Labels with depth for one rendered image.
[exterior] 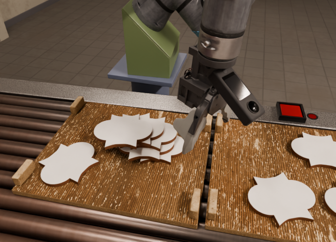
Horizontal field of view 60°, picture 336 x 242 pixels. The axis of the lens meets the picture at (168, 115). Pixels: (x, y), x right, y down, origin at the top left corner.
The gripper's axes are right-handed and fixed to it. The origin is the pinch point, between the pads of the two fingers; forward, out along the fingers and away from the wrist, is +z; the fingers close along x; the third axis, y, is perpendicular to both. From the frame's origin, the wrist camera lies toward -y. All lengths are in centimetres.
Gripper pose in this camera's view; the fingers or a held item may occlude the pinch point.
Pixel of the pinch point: (208, 139)
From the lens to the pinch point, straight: 64.4
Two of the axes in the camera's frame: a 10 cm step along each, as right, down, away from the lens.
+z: -0.8, 7.7, 6.3
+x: -6.8, 4.2, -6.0
